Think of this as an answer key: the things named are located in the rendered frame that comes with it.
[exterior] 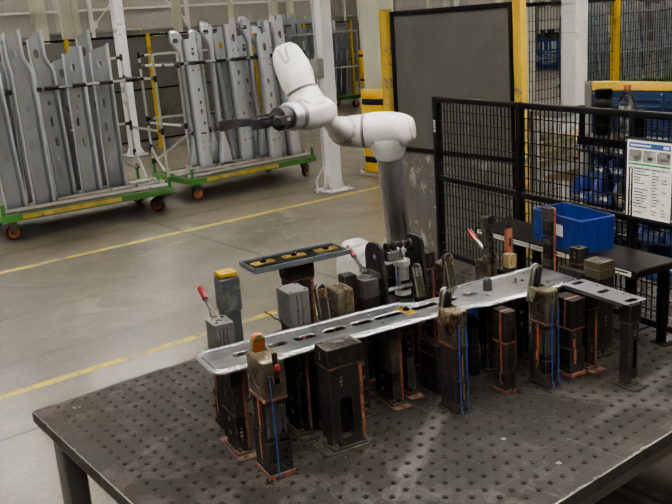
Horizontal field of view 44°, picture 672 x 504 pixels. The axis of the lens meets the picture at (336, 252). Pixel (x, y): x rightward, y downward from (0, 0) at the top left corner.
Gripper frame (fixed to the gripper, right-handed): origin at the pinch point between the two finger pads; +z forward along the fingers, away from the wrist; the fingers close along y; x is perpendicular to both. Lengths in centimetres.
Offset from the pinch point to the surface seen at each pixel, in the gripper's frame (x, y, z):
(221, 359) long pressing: -67, 0, 18
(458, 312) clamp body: -64, -46, -40
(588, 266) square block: -64, -60, -104
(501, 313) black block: -69, -50, -59
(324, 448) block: -97, -22, 2
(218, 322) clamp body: -60, 11, 8
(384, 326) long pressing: -67, -26, -28
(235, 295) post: -57, 21, -9
